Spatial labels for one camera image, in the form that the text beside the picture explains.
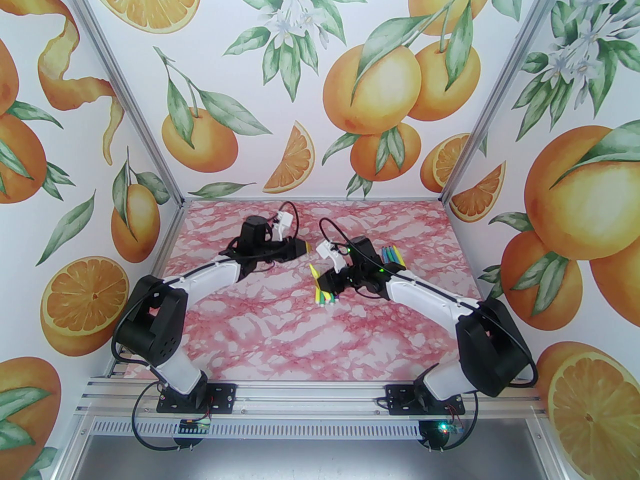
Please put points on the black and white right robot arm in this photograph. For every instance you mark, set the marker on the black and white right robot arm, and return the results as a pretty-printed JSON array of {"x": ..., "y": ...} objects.
[{"x": 492, "y": 348}]

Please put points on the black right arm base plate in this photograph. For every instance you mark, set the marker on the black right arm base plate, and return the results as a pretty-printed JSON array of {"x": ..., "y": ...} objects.
[{"x": 397, "y": 403}]

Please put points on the black controller with LED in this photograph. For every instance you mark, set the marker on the black controller with LED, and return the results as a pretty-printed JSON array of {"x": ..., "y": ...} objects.
[{"x": 435, "y": 435}]

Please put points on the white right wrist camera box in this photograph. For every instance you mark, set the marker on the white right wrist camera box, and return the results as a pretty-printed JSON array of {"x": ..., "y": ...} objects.
[{"x": 330, "y": 255}]

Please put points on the small green circuit board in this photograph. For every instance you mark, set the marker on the small green circuit board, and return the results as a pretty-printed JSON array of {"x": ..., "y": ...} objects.
[{"x": 196, "y": 425}]

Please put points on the aluminium mounting rail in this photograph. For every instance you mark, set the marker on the aluminium mounting rail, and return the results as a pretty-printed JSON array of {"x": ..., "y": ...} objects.
[{"x": 310, "y": 398}]

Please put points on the aluminium frame post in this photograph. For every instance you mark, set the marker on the aluminium frame post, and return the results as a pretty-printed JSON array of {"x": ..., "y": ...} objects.
[
  {"x": 500, "y": 93},
  {"x": 128, "y": 93}
]

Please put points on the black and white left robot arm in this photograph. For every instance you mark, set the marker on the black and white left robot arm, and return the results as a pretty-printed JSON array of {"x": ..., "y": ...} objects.
[{"x": 150, "y": 323}]

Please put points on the grey metal shelf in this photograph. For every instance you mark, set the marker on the grey metal shelf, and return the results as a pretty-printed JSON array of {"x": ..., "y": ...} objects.
[{"x": 320, "y": 460}]

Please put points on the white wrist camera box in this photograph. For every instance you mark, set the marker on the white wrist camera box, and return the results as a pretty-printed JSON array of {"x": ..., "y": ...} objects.
[
  {"x": 284, "y": 223},
  {"x": 330, "y": 255}
]

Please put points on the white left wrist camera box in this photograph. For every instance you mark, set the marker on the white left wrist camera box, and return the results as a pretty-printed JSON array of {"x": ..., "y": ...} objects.
[{"x": 284, "y": 223}]

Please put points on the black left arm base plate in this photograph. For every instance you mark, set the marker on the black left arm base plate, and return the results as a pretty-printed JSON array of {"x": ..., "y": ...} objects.
[{"x": 225, "y": 397}]

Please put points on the thin aluminium side rail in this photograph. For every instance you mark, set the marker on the thin aluminium side rail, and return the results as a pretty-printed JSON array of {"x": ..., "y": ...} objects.
[{"x": 169, "y": 233}]

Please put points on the light blue felt-tip pen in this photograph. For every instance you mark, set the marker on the light blue felt-tip pen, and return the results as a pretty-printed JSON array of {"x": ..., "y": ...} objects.
[{"x": 393, "y": 255}]

